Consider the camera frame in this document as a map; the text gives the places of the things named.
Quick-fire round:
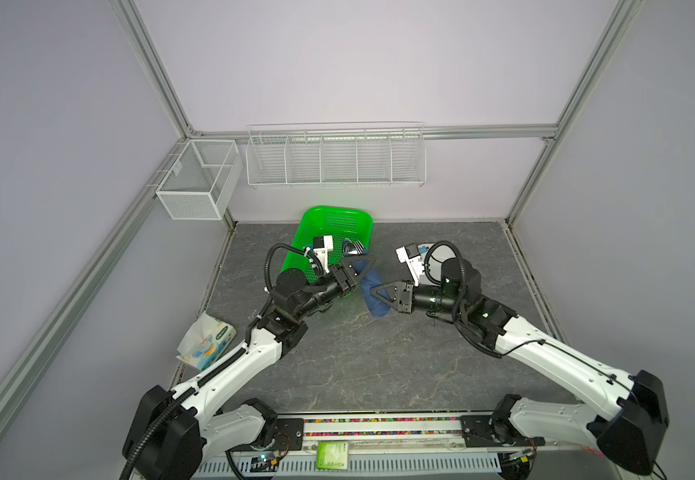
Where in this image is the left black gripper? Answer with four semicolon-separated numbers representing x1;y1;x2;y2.
294;256;375;320

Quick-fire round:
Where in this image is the dark blue paper napkin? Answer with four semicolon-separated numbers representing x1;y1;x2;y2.
352;257;391;318

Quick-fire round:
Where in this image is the green plastic basket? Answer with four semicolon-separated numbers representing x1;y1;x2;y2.
280;205;375;298

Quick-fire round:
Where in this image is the silver fork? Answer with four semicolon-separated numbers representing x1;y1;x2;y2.
342;238;367;255

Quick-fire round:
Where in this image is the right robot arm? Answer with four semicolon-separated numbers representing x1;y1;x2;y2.
371;258;669;476

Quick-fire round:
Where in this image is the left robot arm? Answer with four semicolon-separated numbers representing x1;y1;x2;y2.
121;255;375;479

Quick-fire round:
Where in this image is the white ceramic dish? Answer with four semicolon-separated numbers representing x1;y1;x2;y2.
417;243;433;259

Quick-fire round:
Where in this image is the tissue pack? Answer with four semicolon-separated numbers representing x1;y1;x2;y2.
176;311;237;371

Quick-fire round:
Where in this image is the white mesh box basket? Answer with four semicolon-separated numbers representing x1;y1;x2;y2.
156;139;244;221

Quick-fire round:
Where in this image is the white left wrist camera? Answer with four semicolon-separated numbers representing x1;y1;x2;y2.
306;235;334;268

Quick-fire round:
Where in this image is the black corrugated cable conduit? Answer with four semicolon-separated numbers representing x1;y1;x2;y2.
262;242;316;295

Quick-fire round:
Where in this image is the white wire shelf rack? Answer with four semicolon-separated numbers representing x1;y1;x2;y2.
246;121;427;188

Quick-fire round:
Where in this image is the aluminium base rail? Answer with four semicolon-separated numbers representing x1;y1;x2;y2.
190;412;603;479

